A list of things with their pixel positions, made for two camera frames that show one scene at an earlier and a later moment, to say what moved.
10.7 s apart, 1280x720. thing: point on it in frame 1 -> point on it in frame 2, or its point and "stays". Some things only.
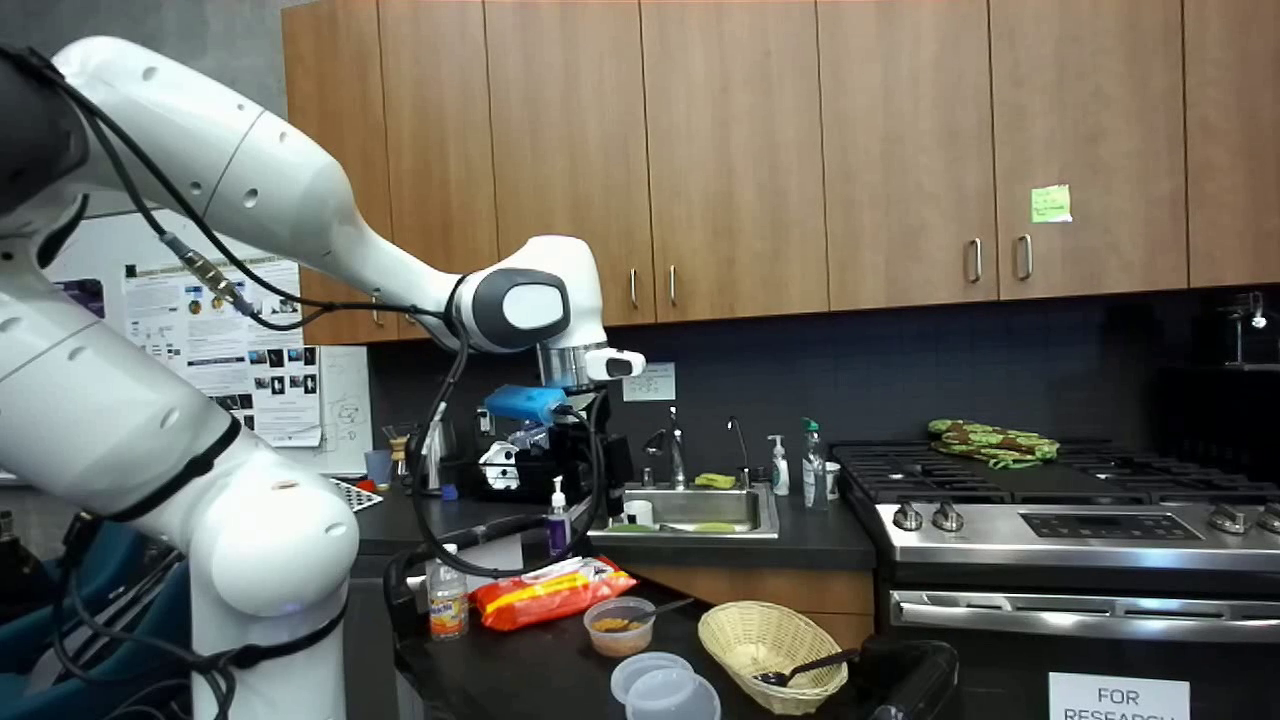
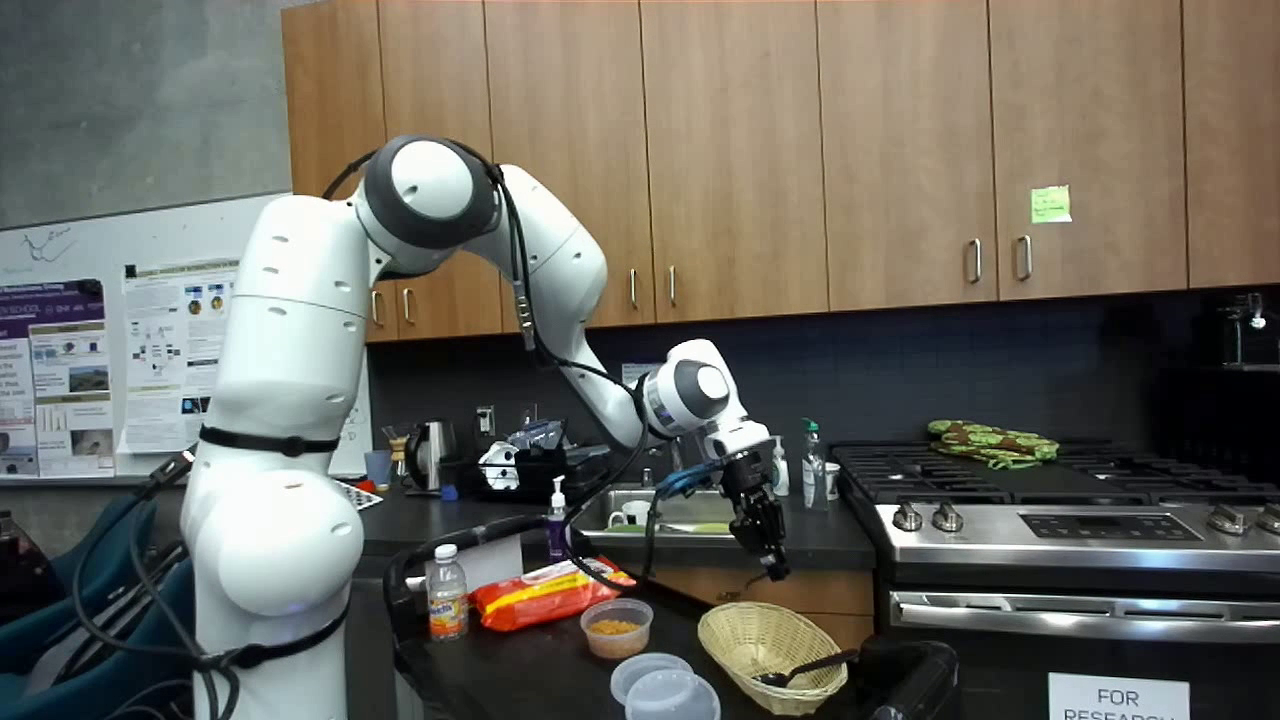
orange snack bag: (548, 593) stays
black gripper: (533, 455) -> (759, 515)
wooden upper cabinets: (792, 156) stays
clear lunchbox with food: (617, 627) stays
